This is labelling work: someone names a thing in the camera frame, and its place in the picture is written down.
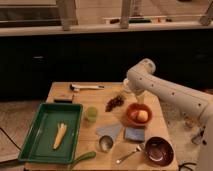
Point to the blue sponge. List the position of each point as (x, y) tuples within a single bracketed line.
[(134, 134)]

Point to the green handled utensil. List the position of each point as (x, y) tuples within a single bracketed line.
[(86, 156)]

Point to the grey-blue cloth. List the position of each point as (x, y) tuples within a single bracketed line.
[(112, 130)]

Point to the small metal measuring cup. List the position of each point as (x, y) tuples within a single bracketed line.
[(106, 143)]

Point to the yellow round fruit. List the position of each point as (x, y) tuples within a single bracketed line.
[(142, 116)]

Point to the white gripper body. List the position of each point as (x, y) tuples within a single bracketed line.
[(131, 88)]

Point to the dark purple bowl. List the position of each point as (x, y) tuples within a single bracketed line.
[(159, 151)]

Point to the dark purple grape bunch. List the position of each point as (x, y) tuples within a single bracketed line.
[(115, 102)]

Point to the silver metal spoon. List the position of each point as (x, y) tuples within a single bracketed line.
[(139, 148)]

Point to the green plastic tray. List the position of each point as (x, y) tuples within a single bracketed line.
[(38, 144)]

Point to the white handled tool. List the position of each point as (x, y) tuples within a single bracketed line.
[(76, 87)]

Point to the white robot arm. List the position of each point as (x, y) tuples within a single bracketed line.
[(198, 104)]

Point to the orange clay bowl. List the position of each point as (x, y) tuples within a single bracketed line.
[(132, 112)]

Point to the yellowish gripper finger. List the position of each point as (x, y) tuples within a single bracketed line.
[(140, 98)]

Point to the green plastic cup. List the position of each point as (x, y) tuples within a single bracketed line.
[(91, 114)]

